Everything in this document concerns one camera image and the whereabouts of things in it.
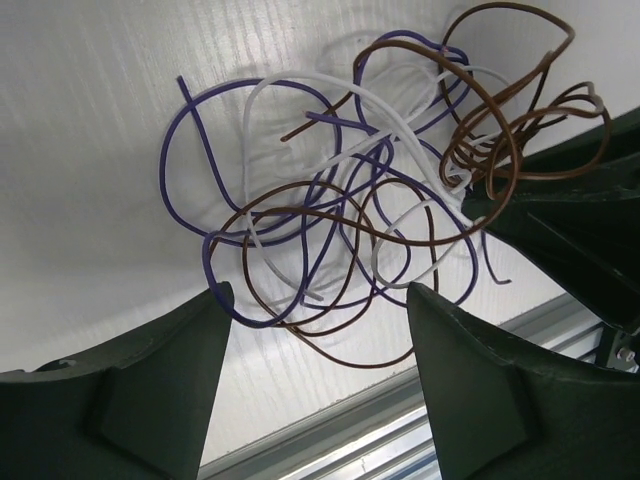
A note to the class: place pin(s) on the aluminium mounting rail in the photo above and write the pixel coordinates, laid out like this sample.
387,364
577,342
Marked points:
383,432

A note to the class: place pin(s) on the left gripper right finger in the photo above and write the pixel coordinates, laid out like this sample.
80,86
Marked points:
501,407

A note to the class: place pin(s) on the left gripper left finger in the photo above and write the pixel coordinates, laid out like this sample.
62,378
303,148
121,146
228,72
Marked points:
137,406

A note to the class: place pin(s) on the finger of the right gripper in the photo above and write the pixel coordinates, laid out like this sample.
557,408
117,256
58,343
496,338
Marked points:
583,232

